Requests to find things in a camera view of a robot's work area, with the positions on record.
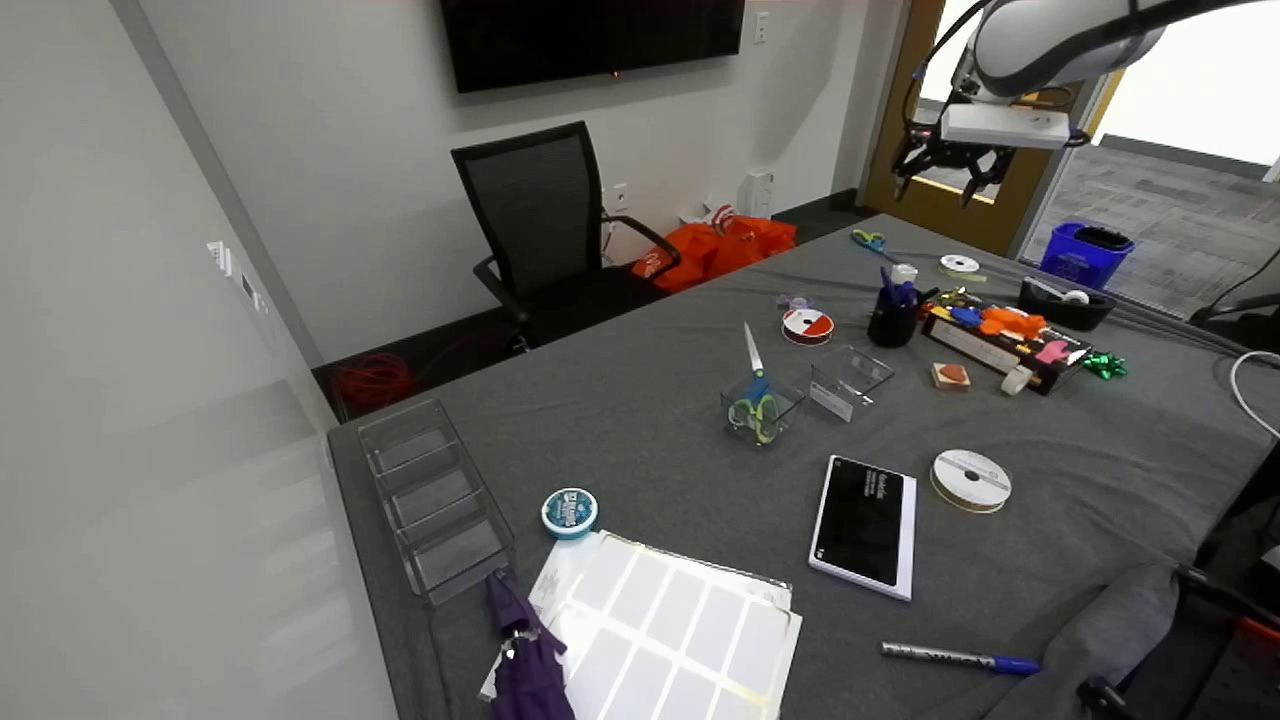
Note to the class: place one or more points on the purple cloth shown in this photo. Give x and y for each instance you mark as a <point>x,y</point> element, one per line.
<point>524,661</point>

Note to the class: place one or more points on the clear acrylic holder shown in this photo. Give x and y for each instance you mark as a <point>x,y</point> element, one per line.
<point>844,386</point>

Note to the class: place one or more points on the red floor object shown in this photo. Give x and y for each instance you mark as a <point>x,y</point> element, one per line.
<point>374,382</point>

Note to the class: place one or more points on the black mesh office chair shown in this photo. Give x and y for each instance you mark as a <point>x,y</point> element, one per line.
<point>535,215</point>

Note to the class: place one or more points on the white flat disc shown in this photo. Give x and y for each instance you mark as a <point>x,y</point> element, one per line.
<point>960,261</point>

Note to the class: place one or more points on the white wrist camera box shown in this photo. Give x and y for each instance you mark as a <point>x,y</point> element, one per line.
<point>1005,127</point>

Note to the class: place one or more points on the black tape dispenser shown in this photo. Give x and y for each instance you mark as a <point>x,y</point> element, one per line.
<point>1064,307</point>

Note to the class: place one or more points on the clear plastic tray organizer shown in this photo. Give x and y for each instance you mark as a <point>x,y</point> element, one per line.
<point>432,505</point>

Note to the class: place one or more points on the small brown square pad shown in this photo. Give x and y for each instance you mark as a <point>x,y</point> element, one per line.
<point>949,379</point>

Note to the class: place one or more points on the black tablet device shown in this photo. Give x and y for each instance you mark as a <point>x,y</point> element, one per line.
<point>866,526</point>

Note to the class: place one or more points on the clear acrylic box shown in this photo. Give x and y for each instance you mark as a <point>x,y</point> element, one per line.
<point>758,419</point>

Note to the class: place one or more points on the white ribbon spool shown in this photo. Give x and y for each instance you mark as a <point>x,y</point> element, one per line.
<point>971,482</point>

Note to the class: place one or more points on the blue marker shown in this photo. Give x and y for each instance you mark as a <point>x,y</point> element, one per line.
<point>884,291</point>

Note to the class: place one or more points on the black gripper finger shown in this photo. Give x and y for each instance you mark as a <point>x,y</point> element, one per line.
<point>917,166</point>
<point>991,173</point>

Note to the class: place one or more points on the black wall television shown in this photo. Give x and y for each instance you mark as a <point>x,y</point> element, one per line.
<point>586,36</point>

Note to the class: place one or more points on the orange toy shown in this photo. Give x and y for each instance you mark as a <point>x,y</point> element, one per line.
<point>1009,320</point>

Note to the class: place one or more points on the blue bin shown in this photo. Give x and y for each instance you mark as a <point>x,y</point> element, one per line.
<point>1087,252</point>

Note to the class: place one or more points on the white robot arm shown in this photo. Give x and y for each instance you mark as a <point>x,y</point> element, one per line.
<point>1053,45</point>

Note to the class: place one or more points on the black mug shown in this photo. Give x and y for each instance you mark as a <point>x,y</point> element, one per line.
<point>891,325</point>

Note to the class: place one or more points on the teal rimmed small dish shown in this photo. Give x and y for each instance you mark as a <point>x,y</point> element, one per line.
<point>571,513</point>

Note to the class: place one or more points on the orange white ribbon roll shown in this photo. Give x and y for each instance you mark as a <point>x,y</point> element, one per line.
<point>810,325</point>

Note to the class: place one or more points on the orange bag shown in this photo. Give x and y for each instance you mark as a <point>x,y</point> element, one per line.
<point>713,249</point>

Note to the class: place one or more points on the purple marker white end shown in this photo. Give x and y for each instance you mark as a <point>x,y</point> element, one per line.
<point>906,277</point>

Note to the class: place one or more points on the green blue pen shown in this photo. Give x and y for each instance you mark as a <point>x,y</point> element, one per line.
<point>872,247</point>

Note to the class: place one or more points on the pink toy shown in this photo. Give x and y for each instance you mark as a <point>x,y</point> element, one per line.
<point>1053,352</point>

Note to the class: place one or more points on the black stand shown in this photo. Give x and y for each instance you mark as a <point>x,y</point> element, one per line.
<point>1225,666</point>

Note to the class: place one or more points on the white label sheets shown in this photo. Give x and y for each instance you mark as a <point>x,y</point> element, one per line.
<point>667,626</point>

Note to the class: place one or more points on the silver pen blue cap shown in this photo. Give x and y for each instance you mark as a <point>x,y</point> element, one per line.
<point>953,655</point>

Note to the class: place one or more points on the green gift bow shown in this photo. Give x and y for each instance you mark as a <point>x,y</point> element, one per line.
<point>1100,367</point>

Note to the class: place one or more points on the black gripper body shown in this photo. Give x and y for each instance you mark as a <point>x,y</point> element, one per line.
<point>960,148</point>

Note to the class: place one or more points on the blue toy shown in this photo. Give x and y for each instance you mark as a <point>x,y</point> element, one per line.
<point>964,318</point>

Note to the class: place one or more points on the gray tablecloth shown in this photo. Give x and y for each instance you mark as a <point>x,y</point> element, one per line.
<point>667,402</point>

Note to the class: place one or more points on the wooden door frame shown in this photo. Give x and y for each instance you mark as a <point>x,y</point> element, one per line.
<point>906,83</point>

